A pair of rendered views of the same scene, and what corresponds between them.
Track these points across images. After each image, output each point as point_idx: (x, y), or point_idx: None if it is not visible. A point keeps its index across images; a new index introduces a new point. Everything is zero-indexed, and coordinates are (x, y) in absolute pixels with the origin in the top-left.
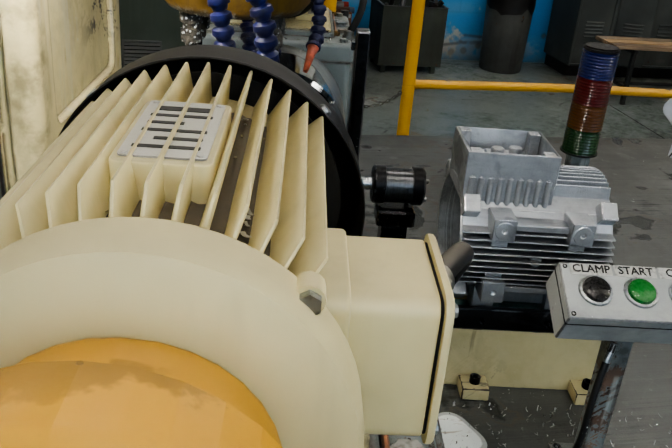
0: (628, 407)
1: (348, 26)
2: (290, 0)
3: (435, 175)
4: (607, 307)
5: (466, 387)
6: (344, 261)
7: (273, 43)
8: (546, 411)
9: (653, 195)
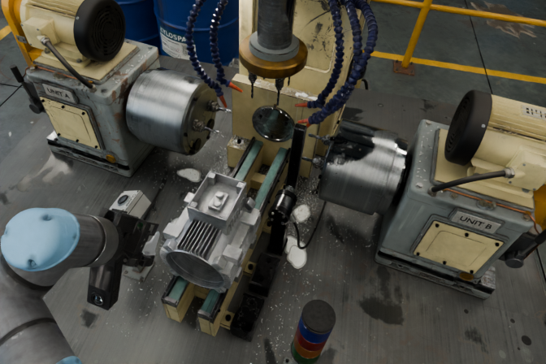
0: (155, 316)
1: (482, 210)
2: (242, 61)
3: None
4: (116, 203)
5: None
6: (39, 17)
7: (186, 48)
8: (172, 275)
9: None
